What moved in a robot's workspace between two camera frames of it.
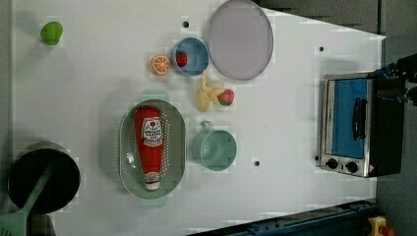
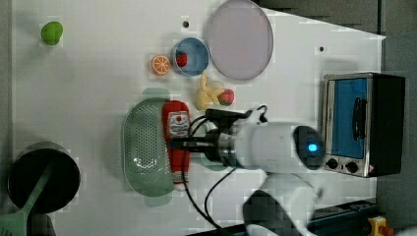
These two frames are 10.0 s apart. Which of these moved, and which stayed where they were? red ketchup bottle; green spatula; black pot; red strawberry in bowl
Moved: red ketchup bottle
Stayed: green spatula; red strawberry in bowl; black pot
